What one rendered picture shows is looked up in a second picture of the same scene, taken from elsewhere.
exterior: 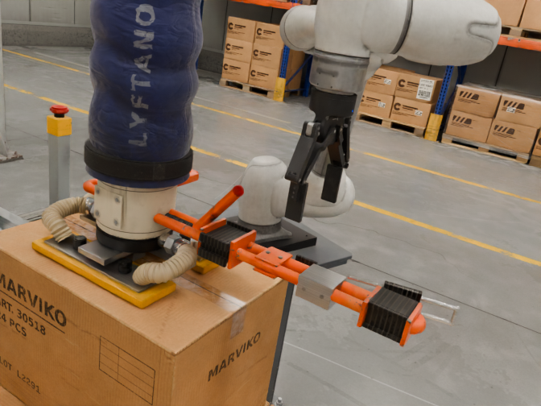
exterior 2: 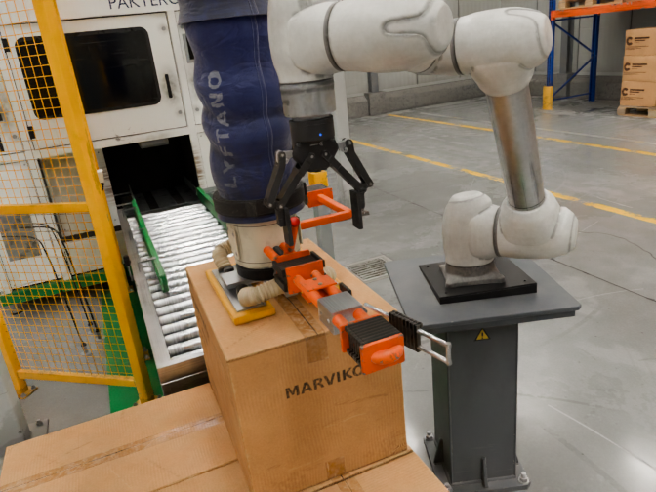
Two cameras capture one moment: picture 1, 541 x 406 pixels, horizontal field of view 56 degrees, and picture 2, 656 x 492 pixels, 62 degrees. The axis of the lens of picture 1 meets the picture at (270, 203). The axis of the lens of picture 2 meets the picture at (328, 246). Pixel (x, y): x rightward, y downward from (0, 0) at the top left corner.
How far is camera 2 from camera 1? 0.71 m
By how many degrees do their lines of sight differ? 38
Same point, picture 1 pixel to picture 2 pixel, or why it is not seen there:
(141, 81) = (222, 134)
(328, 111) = (296, 138)
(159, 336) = (228, 347)
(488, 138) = not seen: outside the picture
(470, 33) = (388, 32)
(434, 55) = (369, 64)
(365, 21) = (290, 48)
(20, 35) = (408, 99)
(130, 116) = (224, 163)
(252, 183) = (447, 221)
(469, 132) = not seen: outside the picture
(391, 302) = (367, 329)
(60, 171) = not seen: hidden behind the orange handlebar
